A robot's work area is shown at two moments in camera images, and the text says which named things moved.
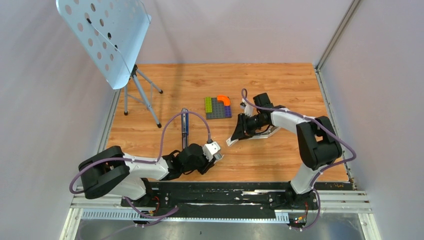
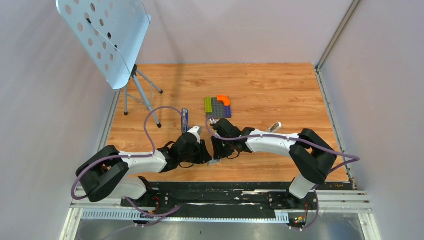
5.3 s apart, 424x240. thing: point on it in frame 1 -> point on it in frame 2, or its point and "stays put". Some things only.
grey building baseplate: (218, 110) stays put
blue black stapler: (185, 127) stays put
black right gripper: (242, 124) -> (218, 153)
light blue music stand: (110, 34) stays put
